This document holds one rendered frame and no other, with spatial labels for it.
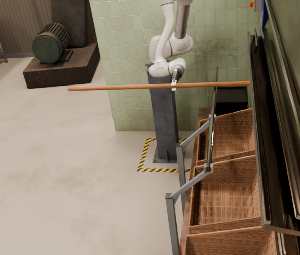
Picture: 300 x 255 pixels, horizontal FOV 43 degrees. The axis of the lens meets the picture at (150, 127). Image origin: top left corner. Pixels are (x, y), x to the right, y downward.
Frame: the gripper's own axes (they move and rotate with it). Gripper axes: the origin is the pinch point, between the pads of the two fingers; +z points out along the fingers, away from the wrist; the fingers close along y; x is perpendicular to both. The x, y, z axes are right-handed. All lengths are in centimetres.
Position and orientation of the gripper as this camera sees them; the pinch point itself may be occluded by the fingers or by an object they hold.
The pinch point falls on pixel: (174, 85)
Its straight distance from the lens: 270.1
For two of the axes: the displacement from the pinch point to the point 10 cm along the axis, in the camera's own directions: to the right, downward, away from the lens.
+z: -1.8, 5.5, -8.2
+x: -9.8, 0.0, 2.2
